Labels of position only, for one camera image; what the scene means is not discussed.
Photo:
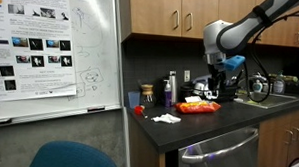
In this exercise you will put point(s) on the round white soap bottle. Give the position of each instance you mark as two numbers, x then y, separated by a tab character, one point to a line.
257	86

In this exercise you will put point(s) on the whiteboard marker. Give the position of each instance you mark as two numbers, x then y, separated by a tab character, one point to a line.
96	109

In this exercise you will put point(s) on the white wall outlet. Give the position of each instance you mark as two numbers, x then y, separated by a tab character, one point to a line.
187	76

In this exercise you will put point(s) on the yellow green sponge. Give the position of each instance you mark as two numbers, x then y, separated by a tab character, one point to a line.
289	78

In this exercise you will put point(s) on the glass pour-over coffee maker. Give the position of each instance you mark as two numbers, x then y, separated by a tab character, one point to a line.
147	96

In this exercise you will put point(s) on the stainless steel dishwasher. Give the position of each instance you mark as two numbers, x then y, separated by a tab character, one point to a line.
220	152

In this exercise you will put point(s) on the blue office chair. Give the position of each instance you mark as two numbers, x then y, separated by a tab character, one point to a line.
73	157

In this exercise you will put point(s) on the black dish rack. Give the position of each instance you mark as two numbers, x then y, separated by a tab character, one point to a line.
231	91

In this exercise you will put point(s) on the wooden upper cabinet door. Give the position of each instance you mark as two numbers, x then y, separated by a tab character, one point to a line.
235	6
200	15
155	13
288	35

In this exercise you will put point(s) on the chrome sink faucet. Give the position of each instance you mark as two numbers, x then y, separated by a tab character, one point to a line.
258	77

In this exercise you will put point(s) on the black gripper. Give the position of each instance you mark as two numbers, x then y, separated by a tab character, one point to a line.
217	74

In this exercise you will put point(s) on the white plastic kitchen gadget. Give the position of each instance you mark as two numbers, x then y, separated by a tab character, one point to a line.
202	89

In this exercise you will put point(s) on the small grey jar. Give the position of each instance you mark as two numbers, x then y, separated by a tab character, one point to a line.
267	87

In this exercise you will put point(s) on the blue plastic cup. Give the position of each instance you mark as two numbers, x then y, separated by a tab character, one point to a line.
133	99

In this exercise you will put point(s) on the stainless steel thermos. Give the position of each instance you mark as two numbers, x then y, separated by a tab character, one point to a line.
173	87

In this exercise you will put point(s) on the white research poster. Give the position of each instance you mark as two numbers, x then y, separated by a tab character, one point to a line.
31	39

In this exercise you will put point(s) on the clear soap dispenser bottle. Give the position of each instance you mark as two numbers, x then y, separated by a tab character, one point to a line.
279	85

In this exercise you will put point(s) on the orange wet wipes packet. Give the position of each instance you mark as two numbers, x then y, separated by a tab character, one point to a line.
197	107

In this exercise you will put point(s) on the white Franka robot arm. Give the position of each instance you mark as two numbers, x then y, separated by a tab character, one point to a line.
238	33

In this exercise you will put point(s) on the stainless steel sink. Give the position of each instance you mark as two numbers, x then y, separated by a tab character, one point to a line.
275	99

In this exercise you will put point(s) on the small red plastic scoop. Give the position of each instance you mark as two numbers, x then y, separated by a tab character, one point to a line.
139	110

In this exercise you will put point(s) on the white whiteboard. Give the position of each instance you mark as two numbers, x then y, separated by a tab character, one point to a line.
90	58

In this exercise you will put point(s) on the crumpled white tissue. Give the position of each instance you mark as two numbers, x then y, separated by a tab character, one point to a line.
166	118

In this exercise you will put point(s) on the purple pump bottle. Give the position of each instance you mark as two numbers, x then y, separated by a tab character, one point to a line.
167	94

